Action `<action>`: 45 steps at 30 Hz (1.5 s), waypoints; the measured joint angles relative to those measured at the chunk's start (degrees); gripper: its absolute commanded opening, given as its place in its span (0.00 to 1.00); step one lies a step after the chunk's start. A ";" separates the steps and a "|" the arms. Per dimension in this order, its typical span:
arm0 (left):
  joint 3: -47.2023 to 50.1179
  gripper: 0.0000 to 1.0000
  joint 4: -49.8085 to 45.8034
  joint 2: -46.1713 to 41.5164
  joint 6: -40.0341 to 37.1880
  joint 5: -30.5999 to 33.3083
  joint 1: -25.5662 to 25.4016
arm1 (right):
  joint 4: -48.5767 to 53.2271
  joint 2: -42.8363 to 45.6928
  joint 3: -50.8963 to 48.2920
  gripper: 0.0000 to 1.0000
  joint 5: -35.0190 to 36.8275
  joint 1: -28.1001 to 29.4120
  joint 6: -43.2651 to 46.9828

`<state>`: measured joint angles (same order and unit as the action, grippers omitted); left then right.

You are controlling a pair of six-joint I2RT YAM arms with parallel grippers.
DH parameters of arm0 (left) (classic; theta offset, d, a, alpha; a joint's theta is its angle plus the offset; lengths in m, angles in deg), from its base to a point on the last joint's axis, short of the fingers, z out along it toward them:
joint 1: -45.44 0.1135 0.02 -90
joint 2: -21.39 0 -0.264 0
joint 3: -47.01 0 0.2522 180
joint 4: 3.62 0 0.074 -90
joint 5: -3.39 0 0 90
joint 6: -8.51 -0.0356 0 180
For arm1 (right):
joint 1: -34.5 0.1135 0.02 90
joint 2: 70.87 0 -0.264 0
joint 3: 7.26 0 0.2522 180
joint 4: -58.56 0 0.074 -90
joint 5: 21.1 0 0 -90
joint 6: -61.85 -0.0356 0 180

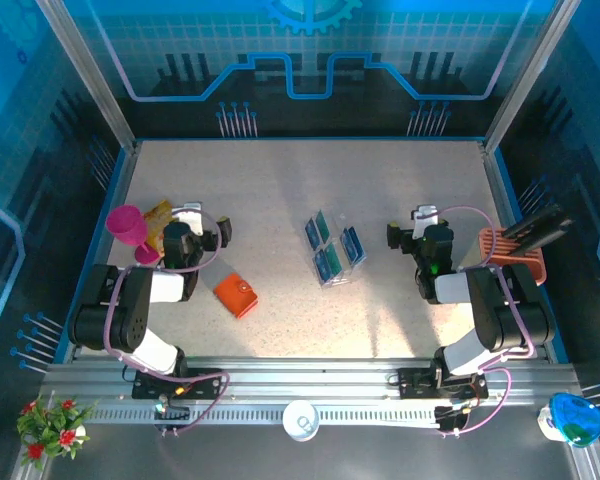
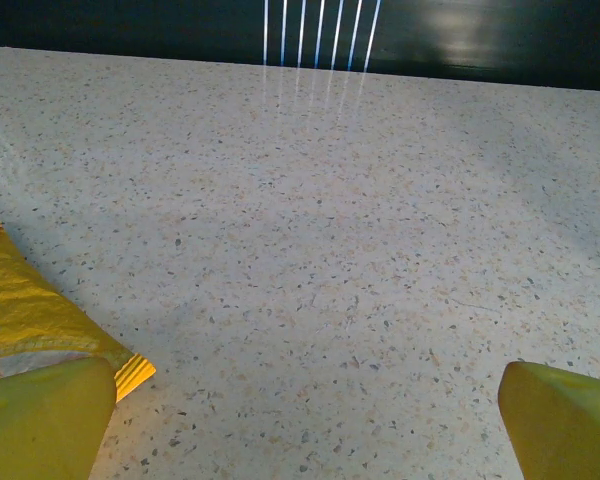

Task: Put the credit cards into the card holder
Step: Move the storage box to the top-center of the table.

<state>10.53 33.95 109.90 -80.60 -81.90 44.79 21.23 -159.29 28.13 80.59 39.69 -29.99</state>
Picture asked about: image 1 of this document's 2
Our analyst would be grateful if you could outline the orange card holder wallet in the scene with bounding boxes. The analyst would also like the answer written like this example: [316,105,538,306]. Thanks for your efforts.
[213,272,259,320]

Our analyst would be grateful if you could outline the clear acrylic card stand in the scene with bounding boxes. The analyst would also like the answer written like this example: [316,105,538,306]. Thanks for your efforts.
[303,208,369,290]

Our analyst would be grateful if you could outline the green credit card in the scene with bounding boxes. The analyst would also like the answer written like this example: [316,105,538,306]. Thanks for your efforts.
[324,242,347,277]
[314,209,332,241]

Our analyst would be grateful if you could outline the yellow snack bag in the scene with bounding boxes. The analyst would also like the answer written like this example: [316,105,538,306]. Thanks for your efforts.
[142,199,177,251]

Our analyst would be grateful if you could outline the pink plastic goblet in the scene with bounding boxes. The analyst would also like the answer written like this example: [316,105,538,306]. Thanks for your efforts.
[105,204,162,265]

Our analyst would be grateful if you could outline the orange cream knife block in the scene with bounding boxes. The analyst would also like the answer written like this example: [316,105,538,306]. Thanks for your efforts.
[457,227,548,301]

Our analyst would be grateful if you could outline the white paper cup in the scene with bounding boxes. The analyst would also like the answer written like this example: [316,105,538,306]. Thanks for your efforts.
[282,399,321,442]

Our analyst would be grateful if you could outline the potted plant red flowers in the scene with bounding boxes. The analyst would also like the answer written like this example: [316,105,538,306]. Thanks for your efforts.
[15,394,99,471]

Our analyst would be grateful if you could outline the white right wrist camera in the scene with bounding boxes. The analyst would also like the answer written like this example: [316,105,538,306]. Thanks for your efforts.
[412,203,439,240]

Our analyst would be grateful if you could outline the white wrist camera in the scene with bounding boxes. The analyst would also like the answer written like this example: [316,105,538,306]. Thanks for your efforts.
[412,203,439,240]
[182,201,204,236]

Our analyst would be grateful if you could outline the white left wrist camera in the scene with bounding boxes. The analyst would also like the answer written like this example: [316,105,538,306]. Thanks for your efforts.
[182,201,204,236]

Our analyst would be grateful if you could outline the black handled knife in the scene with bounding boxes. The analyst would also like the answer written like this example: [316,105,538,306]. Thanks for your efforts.
[512,216,574,257]
[502,203,565,237]

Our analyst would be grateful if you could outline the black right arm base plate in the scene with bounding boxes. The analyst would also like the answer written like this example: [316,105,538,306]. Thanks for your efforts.
[397,367,490,401]

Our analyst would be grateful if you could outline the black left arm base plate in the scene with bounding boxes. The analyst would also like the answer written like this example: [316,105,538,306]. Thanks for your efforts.
[131,367,225,401]

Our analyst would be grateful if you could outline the aluminium mounting rail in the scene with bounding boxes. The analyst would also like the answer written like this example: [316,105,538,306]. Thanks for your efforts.
[39,357,581,426]

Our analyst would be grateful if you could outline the slotted grey cable duct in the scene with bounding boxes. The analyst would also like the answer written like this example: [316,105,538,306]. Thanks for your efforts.
[87,407,444,426]

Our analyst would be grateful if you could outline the aluminium frame post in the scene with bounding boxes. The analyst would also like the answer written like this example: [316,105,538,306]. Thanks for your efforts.
[35,0,140,154]
[483,0,581,154]

